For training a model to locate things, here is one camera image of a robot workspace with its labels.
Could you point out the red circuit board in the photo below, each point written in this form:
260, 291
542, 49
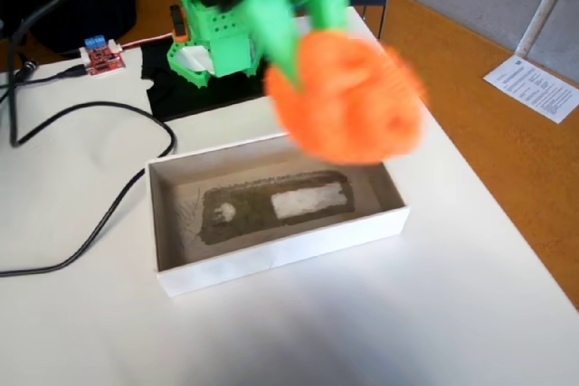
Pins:
104, 60

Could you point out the silver barrel plug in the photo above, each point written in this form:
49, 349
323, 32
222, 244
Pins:
26, 69

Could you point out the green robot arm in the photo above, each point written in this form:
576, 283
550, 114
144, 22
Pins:
221, 47

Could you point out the black mat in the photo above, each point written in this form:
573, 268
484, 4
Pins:
190, 96

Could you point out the white pole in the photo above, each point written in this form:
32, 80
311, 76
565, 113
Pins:
543, 2

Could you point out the white shallow cardboard box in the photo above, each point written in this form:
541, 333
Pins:
271, 264

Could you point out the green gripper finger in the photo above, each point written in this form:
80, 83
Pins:
276, 33
332, 6

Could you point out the orange fluffy cloth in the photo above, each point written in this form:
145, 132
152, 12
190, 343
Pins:
348, 96

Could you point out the printed white paper sheet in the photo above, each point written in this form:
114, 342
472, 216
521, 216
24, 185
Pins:
534, 87

